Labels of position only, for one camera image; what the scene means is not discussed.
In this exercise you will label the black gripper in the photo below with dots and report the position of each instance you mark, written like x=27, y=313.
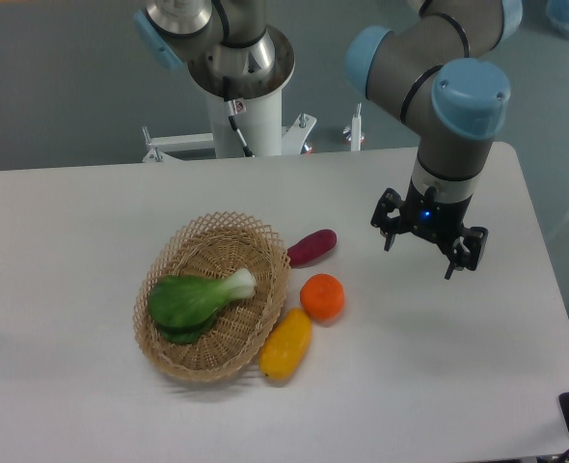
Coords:
x=428, y=219

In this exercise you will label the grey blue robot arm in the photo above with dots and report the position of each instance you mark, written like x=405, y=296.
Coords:
x=432, y=78

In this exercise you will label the purple sweet potato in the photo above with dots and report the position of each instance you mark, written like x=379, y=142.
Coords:
x=312, y=247

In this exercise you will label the orange fruit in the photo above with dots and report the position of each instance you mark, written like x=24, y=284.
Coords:
x=322, y=296

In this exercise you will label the woven wicker basket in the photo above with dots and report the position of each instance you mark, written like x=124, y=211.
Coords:
x=215, y=246

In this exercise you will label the green bok choy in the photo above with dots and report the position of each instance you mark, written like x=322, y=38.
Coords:
x=183, y=308

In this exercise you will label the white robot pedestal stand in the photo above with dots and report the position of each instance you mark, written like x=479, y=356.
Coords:
x=239, y=128

